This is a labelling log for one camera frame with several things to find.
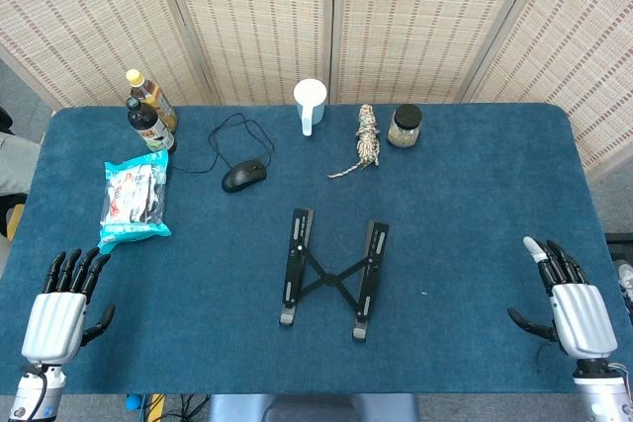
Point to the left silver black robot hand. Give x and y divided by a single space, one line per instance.
52 323

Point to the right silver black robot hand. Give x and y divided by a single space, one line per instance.
583 318

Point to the black folding laptop stand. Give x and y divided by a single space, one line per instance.
297 254

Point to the woven folding screen panel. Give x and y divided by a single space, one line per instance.
583 46
257 22
420 22
74 22

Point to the grey sneaker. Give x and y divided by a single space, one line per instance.
627 283

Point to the black and yellow item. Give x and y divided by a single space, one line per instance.
12 219

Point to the small blue ball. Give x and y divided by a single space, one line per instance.
132 402

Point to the teal snack bag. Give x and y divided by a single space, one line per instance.
131 194

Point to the person in grey trousers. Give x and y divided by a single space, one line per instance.
17 165

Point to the blue table mat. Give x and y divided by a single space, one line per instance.
445 219

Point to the black cap dark bottle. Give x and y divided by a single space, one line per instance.
148 128

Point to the black computer mouse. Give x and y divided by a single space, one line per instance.
242 176

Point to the yellow cap tea bottle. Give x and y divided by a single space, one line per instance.
159 101

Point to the black lid glass jar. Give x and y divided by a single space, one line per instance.
404 133

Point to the grey robot torso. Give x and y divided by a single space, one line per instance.
316 409

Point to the white and blue mug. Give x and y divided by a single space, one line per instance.
316 113

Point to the black metal frame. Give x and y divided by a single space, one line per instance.
620 238

